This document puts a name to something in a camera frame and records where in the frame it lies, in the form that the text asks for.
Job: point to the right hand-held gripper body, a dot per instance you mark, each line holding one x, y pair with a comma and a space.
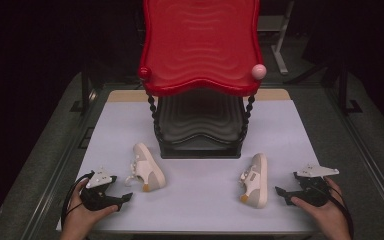
313, 193

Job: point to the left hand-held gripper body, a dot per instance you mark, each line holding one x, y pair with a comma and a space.
97, 196

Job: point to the beige white sneaker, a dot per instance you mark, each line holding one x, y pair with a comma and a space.
148, 170
258, 181

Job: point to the red and black shoe rack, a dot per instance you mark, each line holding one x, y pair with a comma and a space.
200, 43

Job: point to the person's right hand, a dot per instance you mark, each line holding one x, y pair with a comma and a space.
330, 216

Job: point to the person's left hand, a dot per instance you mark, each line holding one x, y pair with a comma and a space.
80, 220

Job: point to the white table mat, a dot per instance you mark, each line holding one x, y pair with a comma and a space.
206, 200

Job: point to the tan wooden board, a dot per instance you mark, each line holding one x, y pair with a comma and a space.
126, 96

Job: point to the black metal stand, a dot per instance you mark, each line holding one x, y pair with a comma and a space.
344, 93
85, 90

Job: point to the white metal stand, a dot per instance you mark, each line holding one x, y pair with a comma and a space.
280, 50

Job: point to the metal table rail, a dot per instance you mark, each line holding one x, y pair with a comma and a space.
373, 166
56, 186

